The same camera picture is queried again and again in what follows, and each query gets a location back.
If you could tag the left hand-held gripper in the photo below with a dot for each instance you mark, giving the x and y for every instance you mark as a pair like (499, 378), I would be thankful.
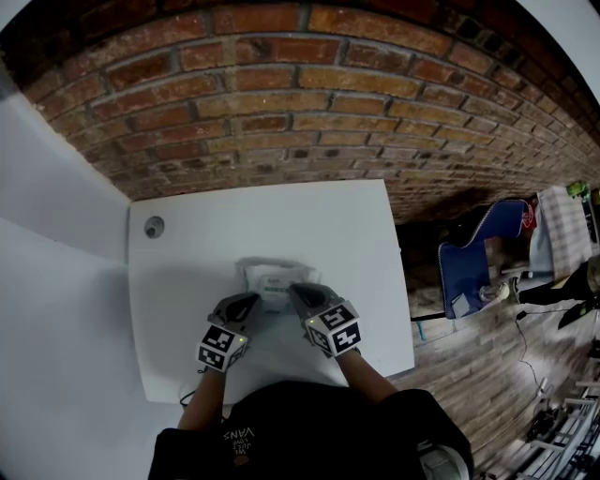
(220, 344)

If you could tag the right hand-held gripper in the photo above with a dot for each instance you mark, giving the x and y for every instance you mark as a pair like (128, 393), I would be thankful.
(333, 328)

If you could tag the white wet wipes pack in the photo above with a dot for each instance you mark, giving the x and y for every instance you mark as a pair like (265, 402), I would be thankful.
(274, 276)

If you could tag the person's right forearm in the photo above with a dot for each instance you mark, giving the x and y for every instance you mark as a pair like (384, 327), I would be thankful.
(365, 375)

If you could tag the person's left forearm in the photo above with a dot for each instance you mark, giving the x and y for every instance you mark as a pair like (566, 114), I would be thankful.
(204, 398)

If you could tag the teal stick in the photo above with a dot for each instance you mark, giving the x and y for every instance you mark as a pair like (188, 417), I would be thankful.
(422, 330)

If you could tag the person's black shirt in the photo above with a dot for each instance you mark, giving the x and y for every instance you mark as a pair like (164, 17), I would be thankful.
(319, 426)

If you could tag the grey card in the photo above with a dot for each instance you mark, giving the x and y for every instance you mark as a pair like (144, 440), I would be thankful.
(459, 304)

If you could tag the blue chair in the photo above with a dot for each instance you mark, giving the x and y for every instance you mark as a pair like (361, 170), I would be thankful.
(461, 267)

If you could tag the beige bottle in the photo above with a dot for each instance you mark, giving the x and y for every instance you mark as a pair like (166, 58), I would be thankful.
(501, 290)

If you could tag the pale blue cloth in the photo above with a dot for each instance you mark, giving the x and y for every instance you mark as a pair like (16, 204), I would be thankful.
(541, 253)

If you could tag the red bag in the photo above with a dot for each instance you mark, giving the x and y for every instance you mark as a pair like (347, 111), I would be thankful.
(529, 218)

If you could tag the checkered cloth covered table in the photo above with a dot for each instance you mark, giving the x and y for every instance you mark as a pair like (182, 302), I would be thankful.
(562, 225)

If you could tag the grey metal rack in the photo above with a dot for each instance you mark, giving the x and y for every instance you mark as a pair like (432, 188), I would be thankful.
(567, 436)

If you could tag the green toy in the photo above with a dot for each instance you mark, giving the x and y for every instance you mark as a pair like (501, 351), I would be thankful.
(576, 188)

